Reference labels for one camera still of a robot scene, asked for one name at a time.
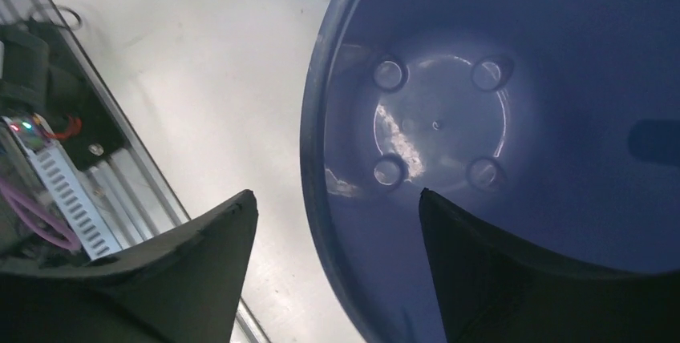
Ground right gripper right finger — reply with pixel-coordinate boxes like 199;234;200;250
419;189;679;342

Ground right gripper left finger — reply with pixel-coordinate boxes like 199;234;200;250
1;190;258;342

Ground large blue plastic bucket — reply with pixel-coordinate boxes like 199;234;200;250
300;0;679;342

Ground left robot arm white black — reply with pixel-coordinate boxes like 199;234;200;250
1;25;50;116

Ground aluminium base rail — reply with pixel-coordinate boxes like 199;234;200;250
1;0;267;342

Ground white slotted cable duct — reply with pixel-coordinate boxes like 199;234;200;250
1;116;123;260

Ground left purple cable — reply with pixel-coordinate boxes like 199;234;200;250
0;176;83;252

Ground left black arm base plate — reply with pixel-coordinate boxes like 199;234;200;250
28;22;129;171

